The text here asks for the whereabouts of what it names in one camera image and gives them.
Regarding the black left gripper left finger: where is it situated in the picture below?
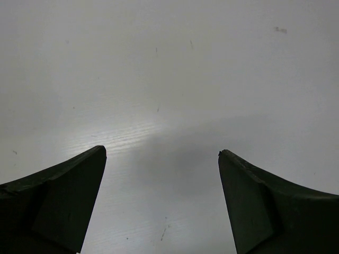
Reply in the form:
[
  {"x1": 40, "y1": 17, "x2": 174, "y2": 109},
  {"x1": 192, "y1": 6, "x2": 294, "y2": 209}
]
[{"x1": 1, "y1": 146, "x2": 106, "y2": 253}]

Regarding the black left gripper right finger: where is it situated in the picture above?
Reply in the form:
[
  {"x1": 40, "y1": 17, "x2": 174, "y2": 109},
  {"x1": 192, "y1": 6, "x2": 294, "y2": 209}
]
[{"x1": 218, "y1": 150, "x2": 338, "y2": 253}]

